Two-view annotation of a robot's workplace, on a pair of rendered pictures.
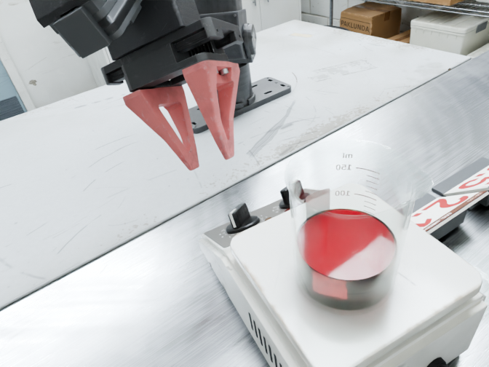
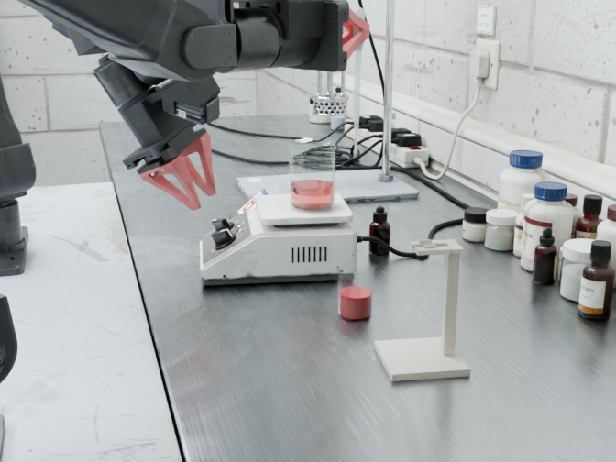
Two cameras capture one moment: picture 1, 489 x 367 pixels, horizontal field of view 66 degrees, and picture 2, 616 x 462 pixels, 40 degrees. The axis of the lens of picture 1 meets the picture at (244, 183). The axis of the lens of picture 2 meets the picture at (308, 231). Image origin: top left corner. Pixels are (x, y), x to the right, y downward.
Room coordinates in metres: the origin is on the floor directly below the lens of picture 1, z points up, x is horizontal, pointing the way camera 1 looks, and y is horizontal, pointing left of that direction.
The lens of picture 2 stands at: (-0.12, 0.99, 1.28)
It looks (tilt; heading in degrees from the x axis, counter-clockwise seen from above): 17 degrees down; 285
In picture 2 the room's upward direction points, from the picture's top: straight up
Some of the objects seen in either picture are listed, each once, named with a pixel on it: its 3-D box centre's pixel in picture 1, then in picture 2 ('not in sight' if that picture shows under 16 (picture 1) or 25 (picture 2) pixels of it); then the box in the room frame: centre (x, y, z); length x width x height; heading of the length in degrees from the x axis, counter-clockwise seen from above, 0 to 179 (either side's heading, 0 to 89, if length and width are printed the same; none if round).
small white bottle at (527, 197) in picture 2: not in sight; (527, 225); (-0.13, -0.19, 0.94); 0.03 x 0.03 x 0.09
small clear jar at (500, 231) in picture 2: not in sight; (500, 230); (-0.09, -0.21, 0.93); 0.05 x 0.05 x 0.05
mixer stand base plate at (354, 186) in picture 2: not in sight; (324, 187); (0.23, -0.48, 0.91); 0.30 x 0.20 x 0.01; 30
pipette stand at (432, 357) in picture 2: not in sight; (423, 302); (-0.03, 0.19, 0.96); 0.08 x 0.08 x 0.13; 23
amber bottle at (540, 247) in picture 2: not in sight; (545, 254); (-0.15, -0.08, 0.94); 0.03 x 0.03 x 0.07
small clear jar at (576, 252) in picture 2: not in sight; (585, 270); (-0.20, -0.04, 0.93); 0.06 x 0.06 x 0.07
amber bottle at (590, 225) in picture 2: not in sight; (589, 231); (-0.21, -0.16, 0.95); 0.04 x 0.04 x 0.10
